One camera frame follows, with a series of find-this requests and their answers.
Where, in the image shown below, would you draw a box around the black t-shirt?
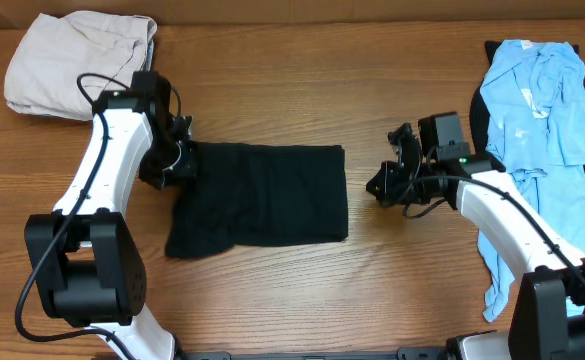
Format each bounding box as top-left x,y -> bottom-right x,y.
164,142 -> 349,259

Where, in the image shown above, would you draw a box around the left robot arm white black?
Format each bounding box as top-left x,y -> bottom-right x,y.
14,71 -> 197,359

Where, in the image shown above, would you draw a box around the beige folded shorts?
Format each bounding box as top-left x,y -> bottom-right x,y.
4,11 -> 157,121

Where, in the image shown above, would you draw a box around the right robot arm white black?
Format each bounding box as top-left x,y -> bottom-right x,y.
366,112 -> 585,360

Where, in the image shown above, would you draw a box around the grey folded garment under shorts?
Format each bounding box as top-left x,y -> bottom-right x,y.
142,39 -> 155,71

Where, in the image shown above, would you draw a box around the light blue shirt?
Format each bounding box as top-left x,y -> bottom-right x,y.
476,39 -> 585,323

